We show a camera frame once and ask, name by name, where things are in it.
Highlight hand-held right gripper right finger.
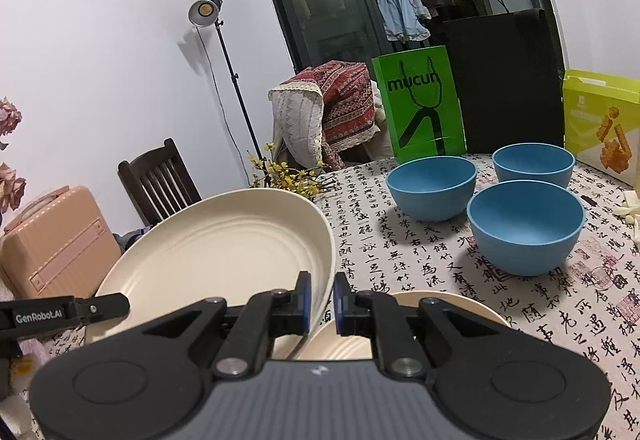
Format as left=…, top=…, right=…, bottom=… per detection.
left=333, top=272, right=531, bottom=381

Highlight pink suitcase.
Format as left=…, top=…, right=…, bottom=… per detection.
left=0, top=186, right=124, bottom=307

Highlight white crumpled glove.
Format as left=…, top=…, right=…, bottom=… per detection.
left=617, top=192, right=640, bottom=239

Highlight black paper bag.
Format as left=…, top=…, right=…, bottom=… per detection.
left=442, top=0, right=569, bottom=156

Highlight dried pink roses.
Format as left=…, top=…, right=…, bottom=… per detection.
left=0, top=97, right=27, bottom=215

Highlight yellow flower branch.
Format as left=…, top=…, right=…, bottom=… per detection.
left=248, top=142, right=334, bottom=201

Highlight dark wooden chair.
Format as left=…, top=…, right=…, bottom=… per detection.
left=118, top=138, right=202, bottom=227

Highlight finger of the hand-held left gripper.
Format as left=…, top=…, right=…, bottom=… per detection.
left=75, top=293, right=132, bottom=327

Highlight cream plate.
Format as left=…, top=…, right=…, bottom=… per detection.
left=299, top=291, right=512, bottom=362
left=85, top=188, right=336, bottom=347

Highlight blue bowl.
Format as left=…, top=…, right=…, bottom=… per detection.
left=466, top=180, right=586, bottom=277
left=492, top=143, right=576, bottom=191
left=386, top=156, right=478, bottom=223

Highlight beige cloth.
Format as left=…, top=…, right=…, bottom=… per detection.
left=367, top=80, right=401, bottom=161

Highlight studio light on stand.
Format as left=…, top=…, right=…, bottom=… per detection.
left=188, top=0, right=274, bottom=189

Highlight yellow-green snack box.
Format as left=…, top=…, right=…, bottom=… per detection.
left=562, top=68, right=640, bottom=186

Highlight white quilted cushion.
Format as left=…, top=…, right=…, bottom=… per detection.
left=268, top=82, right=326, bottom=171

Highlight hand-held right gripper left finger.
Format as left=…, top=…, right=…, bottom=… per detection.
left=115, top=271, right=312, bottom=381

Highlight green paper bag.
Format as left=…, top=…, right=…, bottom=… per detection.
left=371, top=46, right=468, bottom=165

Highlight calligraphy printed tablecloth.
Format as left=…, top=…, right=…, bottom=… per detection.
left=15, top=152, right=640, bottom=440

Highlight purple grey cloth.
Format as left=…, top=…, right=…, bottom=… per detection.
left=112, top=226, right=156, bottom=253

